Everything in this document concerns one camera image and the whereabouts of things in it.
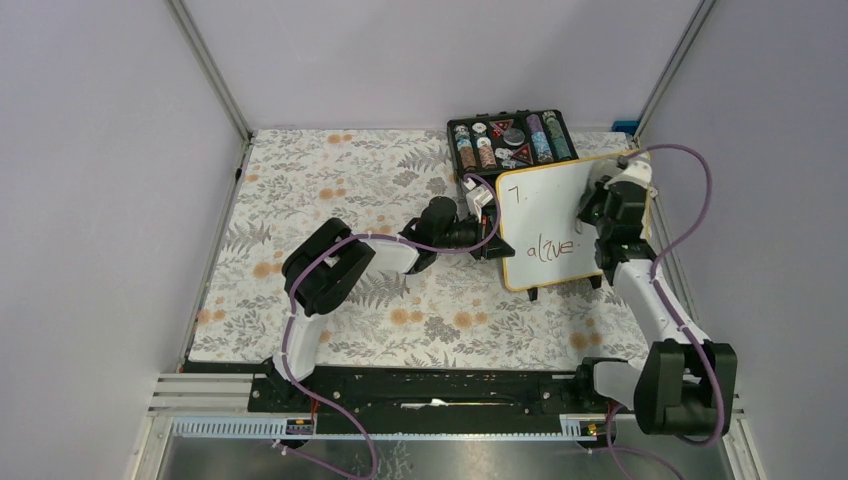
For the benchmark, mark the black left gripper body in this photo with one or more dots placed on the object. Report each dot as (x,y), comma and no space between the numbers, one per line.
(466,234)

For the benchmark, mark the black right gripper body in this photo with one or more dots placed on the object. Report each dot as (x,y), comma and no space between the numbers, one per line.
(590,210)

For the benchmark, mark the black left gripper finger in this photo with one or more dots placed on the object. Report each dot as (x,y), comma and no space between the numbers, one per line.
(497,248)
(491,222)

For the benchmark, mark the yellow framed whiteboard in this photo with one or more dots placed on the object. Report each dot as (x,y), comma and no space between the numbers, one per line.
(539,220)

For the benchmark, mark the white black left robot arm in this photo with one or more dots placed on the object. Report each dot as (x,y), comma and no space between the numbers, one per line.
(323,271)

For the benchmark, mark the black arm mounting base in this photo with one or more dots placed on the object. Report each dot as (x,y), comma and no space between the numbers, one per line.
(415,401)

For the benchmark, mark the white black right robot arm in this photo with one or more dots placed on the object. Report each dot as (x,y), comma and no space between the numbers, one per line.
(685,387)

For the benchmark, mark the black poker chip case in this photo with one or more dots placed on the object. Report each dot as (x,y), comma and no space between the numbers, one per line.
(477,147)

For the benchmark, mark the floral patterned table mat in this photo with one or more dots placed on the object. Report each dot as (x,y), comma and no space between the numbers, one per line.
(456,313)

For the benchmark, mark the grey round dealer button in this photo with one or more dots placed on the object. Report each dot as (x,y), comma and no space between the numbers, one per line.
(514,137)

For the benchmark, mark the blue clamp block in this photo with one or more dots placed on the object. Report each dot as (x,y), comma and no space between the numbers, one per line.
(628,127)

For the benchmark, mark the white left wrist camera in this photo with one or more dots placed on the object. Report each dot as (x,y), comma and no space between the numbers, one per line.
(477,197)

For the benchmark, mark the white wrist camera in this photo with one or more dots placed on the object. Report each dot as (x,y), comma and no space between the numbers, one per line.
(634,171)
(477,197)

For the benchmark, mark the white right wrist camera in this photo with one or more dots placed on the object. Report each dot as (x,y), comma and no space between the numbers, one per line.
(634,171)

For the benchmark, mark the right aluminium frame post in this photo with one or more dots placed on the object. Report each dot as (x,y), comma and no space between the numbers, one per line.
(687,40)

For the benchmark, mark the aluminium frame post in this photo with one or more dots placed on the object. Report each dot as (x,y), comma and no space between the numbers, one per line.
(195,41)
(687,40)

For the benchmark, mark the left aluminium frame post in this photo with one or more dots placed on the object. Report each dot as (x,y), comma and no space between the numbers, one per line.
(195,41)

